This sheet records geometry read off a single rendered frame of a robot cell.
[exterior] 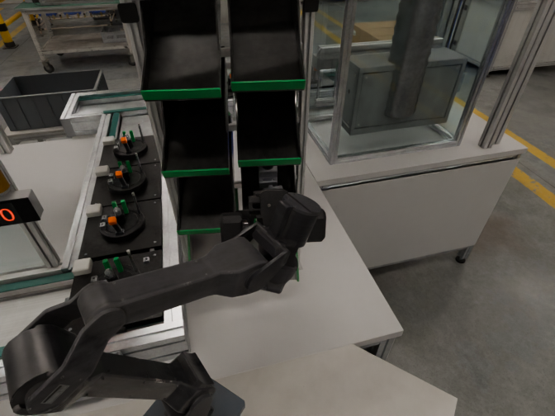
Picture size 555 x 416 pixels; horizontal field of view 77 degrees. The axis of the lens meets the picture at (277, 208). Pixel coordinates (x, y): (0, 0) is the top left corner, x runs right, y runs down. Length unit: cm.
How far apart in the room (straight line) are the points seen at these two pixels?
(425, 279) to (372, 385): 149
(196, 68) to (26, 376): 51
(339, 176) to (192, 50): 101
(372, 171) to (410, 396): 97
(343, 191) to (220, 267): 122
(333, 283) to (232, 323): 33
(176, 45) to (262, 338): 74
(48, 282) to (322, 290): 80
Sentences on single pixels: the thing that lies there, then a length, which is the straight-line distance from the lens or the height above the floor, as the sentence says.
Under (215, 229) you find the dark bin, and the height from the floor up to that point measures 121.
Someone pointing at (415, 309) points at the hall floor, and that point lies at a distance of 225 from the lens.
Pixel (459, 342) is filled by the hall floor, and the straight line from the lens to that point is 223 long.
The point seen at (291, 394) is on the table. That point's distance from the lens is 96.
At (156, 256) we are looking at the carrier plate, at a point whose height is 97.
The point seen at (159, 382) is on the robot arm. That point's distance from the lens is 56.
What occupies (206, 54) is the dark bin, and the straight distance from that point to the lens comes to 71.
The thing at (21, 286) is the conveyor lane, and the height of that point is 95.
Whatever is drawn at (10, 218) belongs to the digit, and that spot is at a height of 119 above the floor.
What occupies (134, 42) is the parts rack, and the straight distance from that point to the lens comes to 73.
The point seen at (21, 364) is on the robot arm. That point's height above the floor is 142.
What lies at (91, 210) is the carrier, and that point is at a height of 99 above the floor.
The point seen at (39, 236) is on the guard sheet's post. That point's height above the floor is 108.
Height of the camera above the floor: 175
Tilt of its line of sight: 40 degrees down
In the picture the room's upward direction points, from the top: straight up
